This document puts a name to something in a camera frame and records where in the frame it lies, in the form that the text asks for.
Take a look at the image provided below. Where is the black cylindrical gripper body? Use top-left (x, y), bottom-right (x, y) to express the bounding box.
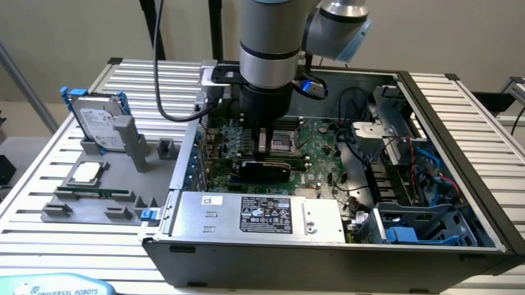
top-left (240, 84), bottom-right (294, 130)

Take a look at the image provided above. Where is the CPU socket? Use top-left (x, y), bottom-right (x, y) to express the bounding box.
top-left (270, 128), bottom-right (300, 152)

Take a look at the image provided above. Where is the RAM slot bank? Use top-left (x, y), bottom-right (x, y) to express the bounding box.
top-left (232, 155), bottom-right (310, 169)

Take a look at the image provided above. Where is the green motherboard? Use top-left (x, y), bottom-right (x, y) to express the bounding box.
top-left (201, 115), bottom-right (351, 198)

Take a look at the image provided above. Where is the silver chipset heatsink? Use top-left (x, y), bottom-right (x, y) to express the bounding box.
top-left (294, 187), bottom-right (321, 199)

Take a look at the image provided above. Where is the silver power supply unit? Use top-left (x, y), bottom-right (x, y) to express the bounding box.
top-left (168, 191), bottom-right (347, 244)

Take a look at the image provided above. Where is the black upright pole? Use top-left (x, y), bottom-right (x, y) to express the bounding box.
top-left (208, 0), bottom-right (226, 61)

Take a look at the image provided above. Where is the metal disk bay cage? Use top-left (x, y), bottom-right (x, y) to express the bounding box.
top-left (351, 85), bottom-right (431, 164)

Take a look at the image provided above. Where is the black slanted tripod leg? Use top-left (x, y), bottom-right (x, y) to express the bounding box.
top-left (141, 0), bottom-right (168, 61)

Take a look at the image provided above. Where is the hard drive in blue caddy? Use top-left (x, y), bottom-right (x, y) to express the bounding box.
top-left (59, 87), bottom-right (133, 155)

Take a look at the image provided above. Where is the black open PC case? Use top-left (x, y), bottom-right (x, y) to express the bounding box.
top-left (142, 66), bottom-right (519, 288)

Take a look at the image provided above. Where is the silver hard disk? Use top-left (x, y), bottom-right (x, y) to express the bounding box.
top-left (73, 96), bottom-right (127, 153)

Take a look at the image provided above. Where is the silver CPU chip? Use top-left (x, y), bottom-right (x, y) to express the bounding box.
top-left (70, 161), bottom-right (105, 183)

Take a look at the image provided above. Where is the green RAM stick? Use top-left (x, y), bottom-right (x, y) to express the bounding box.
top-left (57, 186), bottom-right (131, 198)

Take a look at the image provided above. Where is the grey parts rack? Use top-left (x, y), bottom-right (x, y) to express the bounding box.
top-left (41, 116), bottom-right (182, 227)

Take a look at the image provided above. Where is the blue-grey plastic drive caddy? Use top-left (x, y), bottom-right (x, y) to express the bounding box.
top-left (372, 201), bottom-right (480, 247)

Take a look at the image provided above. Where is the aluminium profile with black block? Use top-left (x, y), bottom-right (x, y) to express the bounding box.
top-left (471, 76), bottom-right (525, 121)

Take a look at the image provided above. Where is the black box on floor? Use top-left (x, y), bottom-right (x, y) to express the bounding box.
top-left (0, 155), bottom-right (19, 186)

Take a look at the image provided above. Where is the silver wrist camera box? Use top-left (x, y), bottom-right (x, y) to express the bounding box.
top-left (200, 60), bottom-right (244, 93)

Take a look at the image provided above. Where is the thin black case wire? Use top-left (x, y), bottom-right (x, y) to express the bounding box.
top-left (337, 87), bottom-right (372, 124)

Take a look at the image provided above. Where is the thick black camera cable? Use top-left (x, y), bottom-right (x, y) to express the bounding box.
top-left (153, 0), bottom-right (225, 122)

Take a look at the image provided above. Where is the blue SATA wire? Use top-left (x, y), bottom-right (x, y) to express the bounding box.
top-left (413, 147), bottom-right (453, 186)

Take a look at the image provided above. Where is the red wire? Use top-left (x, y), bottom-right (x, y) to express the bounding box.
top-left (388, 136), bottom-right (465, 201)

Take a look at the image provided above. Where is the grey metal frame bar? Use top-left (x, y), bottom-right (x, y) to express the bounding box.
top-left (0, 39), bottom-right (59, 133)

